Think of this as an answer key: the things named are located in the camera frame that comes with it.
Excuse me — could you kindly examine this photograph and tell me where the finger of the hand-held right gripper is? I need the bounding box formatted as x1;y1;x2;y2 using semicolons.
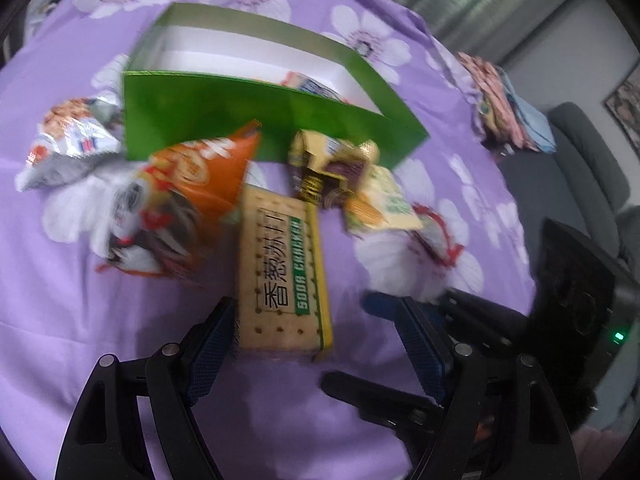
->
320;370;446;436
361;287;533;355

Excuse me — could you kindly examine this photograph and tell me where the yellow corn snack packet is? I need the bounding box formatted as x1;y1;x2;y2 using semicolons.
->
342;165;425;236

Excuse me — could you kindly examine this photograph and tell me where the orange panda snack bag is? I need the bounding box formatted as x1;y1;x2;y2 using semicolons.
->
95;121;263;281

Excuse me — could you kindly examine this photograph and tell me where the blue white snack packet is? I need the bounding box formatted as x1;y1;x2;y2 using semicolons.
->
281;72;351;103

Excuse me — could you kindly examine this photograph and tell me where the green cardboard box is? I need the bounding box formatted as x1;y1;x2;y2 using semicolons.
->
122;2;430;168

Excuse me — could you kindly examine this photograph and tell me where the framed wall picture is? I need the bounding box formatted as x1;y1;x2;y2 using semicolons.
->
605;62;640;156

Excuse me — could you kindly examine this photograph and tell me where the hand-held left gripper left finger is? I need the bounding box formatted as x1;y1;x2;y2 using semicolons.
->
55;296;238;480

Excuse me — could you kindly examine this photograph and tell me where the grey sofa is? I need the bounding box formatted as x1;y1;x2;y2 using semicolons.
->
500;101;640;271

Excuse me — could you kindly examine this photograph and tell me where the small red white packet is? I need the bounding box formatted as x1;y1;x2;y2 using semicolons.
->
405;204;463;266

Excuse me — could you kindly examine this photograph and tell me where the purple floral bed sheet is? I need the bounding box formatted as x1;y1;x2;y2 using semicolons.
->
0;0;538;480

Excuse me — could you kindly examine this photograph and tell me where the yellow cracker packet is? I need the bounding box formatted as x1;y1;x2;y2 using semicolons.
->
235;185;335;361

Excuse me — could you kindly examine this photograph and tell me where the pile of folded clothes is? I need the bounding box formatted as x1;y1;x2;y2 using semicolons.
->
457;51;557;153

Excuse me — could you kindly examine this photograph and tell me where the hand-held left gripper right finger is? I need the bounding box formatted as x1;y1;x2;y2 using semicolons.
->
397;296;581;480

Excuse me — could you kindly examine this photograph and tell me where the grey curtain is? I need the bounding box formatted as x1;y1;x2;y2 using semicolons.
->
320;0;596;56

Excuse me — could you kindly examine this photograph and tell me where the gold brown snack packet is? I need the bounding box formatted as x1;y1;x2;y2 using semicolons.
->
289;130;381;208

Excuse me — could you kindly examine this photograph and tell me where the silver snack bag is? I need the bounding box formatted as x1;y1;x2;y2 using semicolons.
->
15;97;126;192

